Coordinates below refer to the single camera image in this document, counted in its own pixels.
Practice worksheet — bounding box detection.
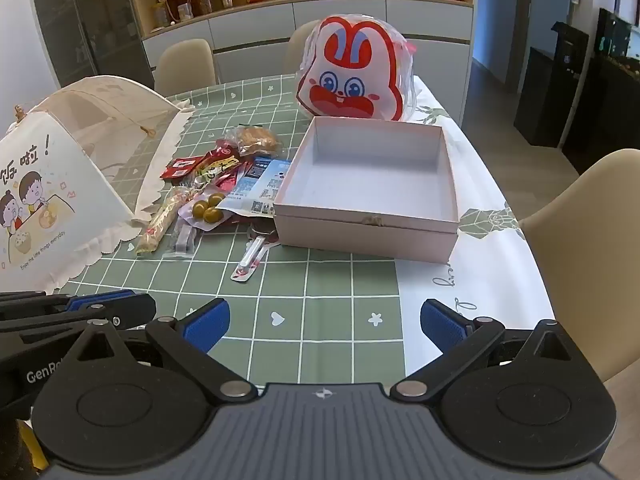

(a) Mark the green olive packet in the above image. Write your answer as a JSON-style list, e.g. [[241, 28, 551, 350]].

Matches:
[[179, 190, 233, 231]]

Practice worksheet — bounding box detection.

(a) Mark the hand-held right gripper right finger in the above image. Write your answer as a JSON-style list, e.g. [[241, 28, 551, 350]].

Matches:
[[390, 299, 584, 406]]

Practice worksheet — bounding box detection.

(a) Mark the long beige stick packet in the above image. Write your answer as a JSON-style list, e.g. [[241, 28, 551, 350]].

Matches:
[[136, 185, 193, 257]]

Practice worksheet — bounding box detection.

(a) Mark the pink white long packet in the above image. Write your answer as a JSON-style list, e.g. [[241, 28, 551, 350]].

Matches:
[[230, 232, 281, 282]]

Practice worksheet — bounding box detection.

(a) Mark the dark red snack packet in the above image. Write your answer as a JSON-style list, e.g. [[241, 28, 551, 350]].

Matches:
[[160, 156, 206, 181]]

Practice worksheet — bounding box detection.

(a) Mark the white printed tablecloth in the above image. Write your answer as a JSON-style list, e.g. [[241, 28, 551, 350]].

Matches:
[[395, 75, 558, 376]]

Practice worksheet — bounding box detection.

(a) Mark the small purple packet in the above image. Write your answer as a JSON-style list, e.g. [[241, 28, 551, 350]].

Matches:
[[167, 220, 198, 258]]

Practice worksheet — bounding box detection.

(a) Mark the beige dining chair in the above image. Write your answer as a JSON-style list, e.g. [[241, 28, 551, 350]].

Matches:
[[282, 21, 321, 75], [154, 38, 219, 95], [517, 149, 640, 383]]

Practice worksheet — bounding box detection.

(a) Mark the red white rabbit bag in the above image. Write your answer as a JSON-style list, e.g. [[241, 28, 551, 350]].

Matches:
[[295, 15, 418, 123]]

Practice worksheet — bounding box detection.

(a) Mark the dark glass cabinet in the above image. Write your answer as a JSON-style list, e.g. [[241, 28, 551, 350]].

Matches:
[[27, 0, 151, 88]]

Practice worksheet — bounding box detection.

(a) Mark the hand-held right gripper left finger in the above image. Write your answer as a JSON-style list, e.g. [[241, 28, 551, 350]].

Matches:
[[69, 299, 258, 406]]

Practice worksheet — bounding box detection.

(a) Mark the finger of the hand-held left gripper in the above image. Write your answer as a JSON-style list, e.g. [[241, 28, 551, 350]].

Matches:
[[0, 290, 135, 313], [0, 294, 157, 341]]

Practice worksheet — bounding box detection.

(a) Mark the black cabinet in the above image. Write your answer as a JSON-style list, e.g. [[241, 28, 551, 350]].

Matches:
[[514, 21, 591, 148]]

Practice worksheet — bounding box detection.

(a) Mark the black aquarium stand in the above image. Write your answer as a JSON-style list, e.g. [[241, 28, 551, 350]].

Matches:
[[565, 7, 640, 173]]

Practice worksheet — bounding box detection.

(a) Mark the wooden shelf cabinet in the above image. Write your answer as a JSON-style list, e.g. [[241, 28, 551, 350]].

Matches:
[[122, 0, 476, 86]]

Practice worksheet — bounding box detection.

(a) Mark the green checkered tablecloth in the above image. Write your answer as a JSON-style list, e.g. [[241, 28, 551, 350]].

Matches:
[[52, 74, 436, 391]]

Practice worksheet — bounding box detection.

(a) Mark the beige mesh food cover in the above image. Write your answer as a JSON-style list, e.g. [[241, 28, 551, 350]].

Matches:
[[0, 75, 193, 295]]

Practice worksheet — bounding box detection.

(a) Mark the clear bun packet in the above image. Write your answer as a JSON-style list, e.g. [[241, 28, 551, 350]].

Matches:
[[222, 125, 283, 158]]

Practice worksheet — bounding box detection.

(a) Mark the pink box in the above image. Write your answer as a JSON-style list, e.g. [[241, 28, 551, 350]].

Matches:
[[272, 116, 460, 264]]

